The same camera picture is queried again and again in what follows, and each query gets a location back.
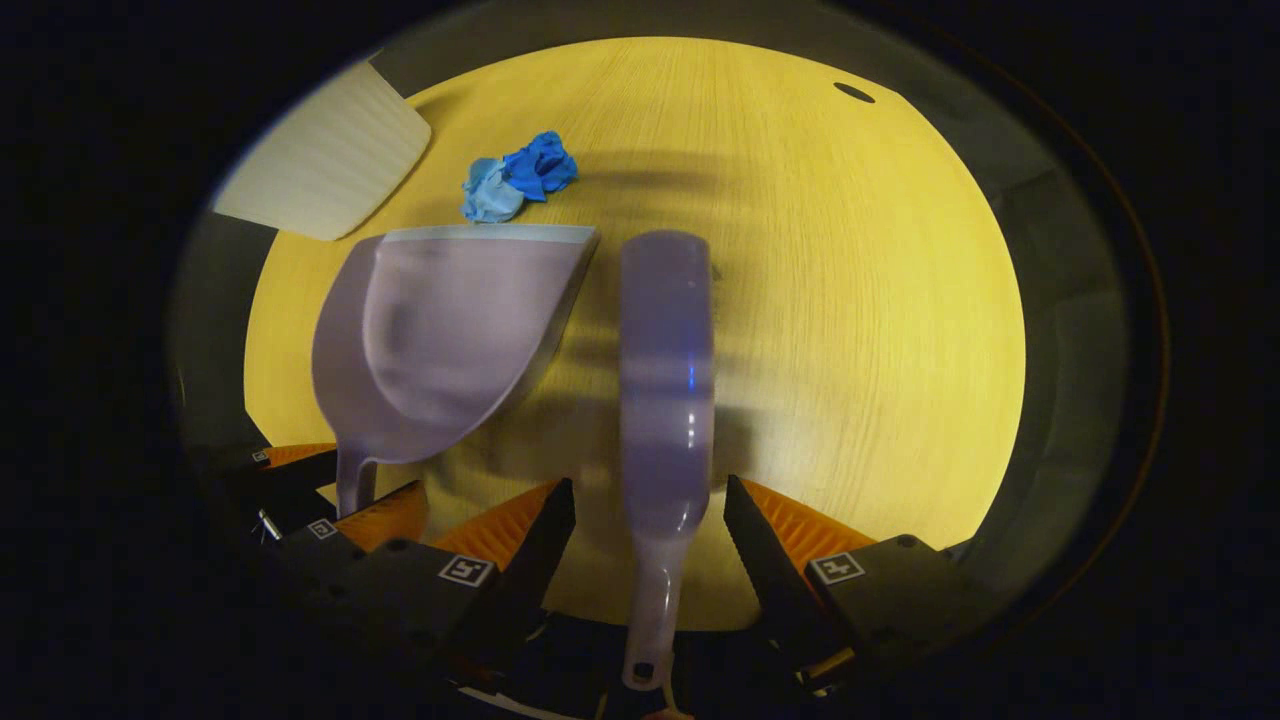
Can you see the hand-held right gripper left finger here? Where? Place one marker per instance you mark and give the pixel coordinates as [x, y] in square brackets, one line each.
[535, 570]

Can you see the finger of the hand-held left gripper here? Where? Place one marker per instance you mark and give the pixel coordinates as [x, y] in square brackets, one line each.
[390, 515]
[300, 478]

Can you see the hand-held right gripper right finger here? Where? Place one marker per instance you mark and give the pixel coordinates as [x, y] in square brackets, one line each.
[770, 580]

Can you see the lilac plastic dustpan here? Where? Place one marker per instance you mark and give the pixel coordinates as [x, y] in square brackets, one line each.
[440, 340]

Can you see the small lilac broom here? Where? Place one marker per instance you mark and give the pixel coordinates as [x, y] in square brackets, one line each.
[665, 400]

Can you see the white garbage bin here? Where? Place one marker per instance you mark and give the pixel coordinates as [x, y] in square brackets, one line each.
[320, 160]

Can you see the blue paper trash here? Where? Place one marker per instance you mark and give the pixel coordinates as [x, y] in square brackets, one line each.
[535, 165]

